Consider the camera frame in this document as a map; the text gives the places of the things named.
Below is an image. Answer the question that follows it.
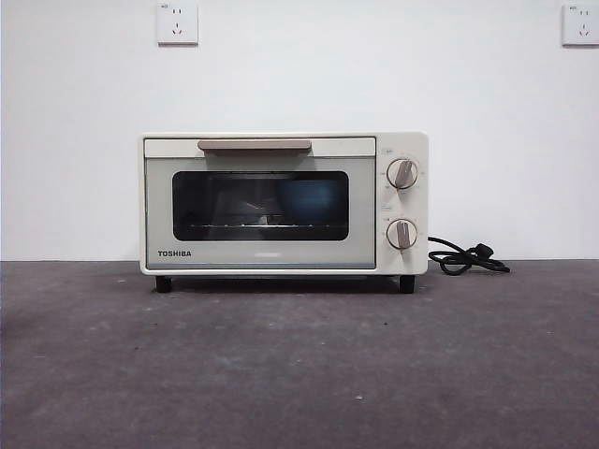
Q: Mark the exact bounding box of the blue ribbed bowl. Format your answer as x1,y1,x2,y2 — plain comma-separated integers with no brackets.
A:
273,180,339,225

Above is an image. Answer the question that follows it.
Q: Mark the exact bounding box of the beige round oven knob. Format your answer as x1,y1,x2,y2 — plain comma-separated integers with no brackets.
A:
386,218,419,251
387,157,420,191

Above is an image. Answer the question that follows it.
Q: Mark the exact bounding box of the cream white toaster oven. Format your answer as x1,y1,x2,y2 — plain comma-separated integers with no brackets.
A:
139,130,430,295

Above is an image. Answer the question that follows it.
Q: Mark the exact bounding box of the metal wire oven rack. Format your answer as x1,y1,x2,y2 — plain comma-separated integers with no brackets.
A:
185,222,329,232

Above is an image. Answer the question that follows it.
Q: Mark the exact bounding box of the black oven power cable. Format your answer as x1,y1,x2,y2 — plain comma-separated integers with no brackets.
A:
428,236,512,276

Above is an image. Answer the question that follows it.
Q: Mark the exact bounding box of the white wall socket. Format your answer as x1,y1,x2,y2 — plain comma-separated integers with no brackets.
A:
562,3,599,48
156,1,199,47

